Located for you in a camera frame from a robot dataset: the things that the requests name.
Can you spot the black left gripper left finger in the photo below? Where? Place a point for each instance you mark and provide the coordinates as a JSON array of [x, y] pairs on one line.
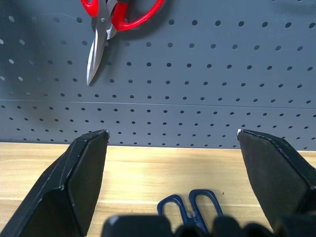
[[61, 187]]

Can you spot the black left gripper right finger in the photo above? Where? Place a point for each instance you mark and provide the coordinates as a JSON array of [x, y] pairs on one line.
[[276, 177]]

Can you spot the grey pegboard panel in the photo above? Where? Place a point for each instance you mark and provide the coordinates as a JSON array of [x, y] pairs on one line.
[[177, 74]]

